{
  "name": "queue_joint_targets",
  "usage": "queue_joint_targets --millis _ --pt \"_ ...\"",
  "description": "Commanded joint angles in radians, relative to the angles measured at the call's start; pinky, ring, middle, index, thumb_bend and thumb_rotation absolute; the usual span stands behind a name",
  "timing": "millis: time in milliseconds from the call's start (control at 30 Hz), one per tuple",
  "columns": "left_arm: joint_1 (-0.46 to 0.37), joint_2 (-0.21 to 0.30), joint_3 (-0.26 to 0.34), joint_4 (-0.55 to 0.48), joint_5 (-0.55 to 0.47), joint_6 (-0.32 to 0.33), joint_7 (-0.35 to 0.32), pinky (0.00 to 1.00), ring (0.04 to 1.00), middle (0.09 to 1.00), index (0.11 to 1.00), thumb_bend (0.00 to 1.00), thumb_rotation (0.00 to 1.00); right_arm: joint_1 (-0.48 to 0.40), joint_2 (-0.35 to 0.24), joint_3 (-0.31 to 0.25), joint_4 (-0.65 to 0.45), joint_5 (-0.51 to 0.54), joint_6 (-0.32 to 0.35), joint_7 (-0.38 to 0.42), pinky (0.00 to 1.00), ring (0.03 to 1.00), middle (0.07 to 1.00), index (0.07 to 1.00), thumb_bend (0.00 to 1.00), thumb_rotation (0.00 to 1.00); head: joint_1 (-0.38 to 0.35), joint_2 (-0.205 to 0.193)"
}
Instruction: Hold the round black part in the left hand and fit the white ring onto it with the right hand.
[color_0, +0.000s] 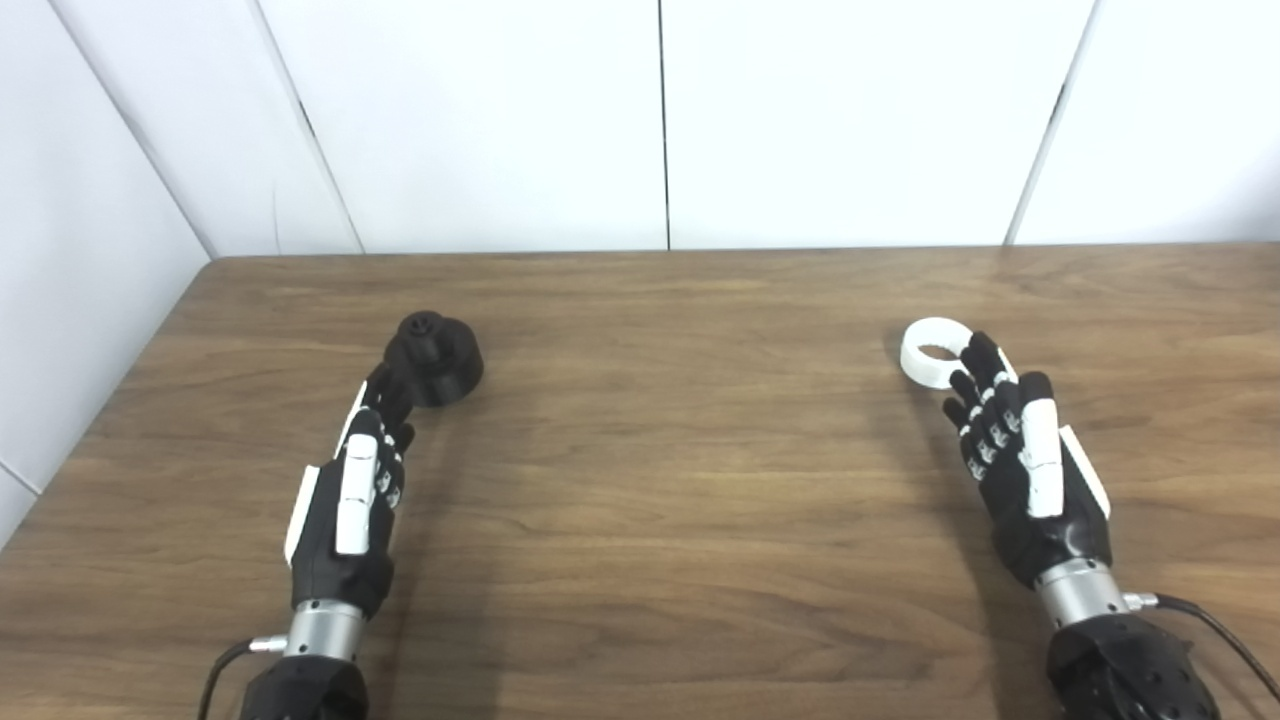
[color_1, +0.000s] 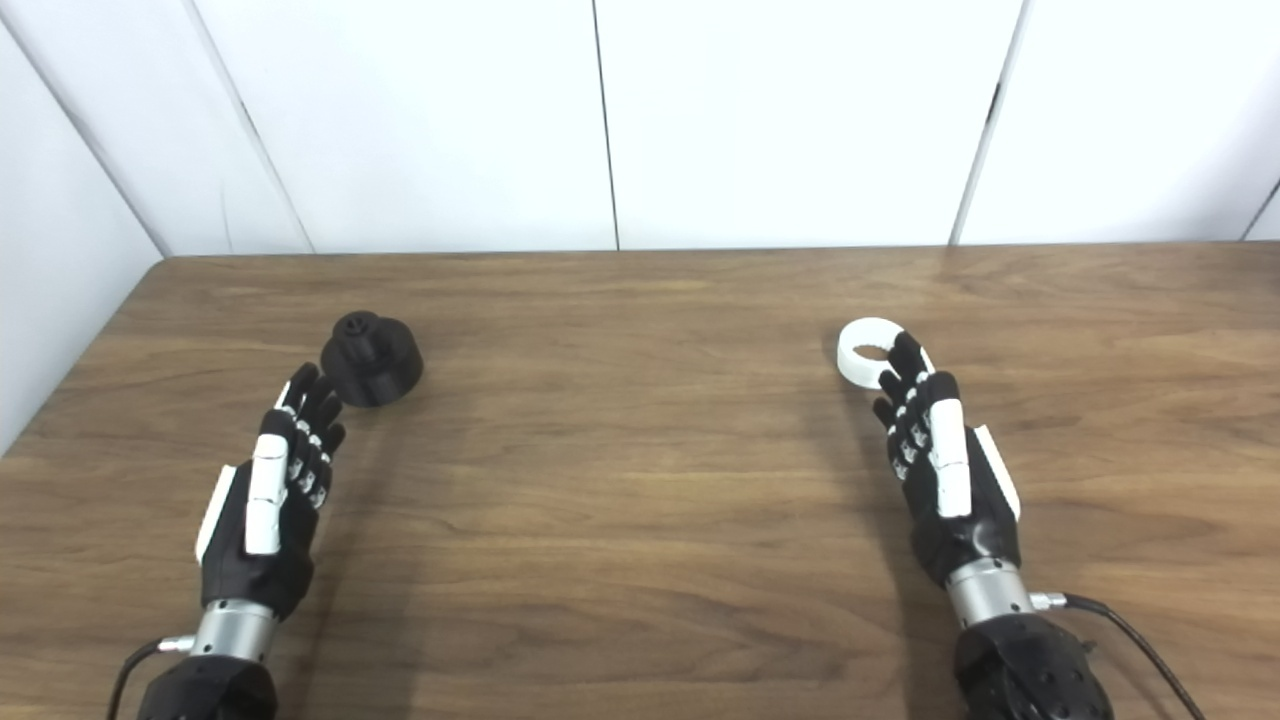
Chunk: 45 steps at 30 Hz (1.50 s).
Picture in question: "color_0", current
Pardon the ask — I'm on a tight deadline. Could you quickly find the white toothed plastic ring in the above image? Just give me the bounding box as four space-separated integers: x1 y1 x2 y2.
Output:
900 317 976 391

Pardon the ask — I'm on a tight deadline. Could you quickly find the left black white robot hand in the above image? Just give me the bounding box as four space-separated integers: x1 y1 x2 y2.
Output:
284 362 417 620

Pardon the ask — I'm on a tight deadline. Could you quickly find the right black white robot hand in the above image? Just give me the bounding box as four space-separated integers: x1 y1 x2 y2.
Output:
943 332 1114 591

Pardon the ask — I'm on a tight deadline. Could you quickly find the round black plastic part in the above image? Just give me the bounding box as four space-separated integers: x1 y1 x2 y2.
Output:
384 311 486 408

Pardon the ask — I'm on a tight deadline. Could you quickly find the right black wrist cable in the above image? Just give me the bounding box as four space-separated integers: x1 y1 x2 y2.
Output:
1122 592 1280 703

